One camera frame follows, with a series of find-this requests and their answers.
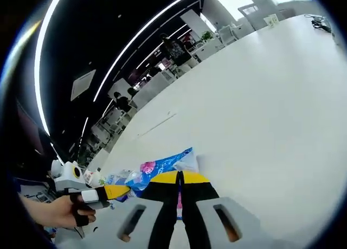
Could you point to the green potted plant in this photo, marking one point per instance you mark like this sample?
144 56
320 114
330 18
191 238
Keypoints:
208 35

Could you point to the person's left hand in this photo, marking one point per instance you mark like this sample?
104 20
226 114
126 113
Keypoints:
61 213

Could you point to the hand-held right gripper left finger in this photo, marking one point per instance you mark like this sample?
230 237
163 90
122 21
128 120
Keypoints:
141 232

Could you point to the light blue packet tabletop item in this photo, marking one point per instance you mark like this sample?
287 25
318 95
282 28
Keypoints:
116 178

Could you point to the small white card stand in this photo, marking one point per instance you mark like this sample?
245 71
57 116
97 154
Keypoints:
271 20

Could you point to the ceiling air vent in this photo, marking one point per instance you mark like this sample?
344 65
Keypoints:
82 85

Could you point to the blue pink-flowered tissue packet item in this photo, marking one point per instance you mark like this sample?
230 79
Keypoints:
162 162

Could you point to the white table socket panel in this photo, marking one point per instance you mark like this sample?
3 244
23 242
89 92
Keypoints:
157 125

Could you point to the clear water bottle tabletop item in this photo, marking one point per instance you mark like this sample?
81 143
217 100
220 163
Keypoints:
88 176

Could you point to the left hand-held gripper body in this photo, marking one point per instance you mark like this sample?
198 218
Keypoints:
67 177

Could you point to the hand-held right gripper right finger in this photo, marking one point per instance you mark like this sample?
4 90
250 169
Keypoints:
211 232

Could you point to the long ceiling light strip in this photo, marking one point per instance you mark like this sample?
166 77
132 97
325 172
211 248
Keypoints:
141 37
40 56

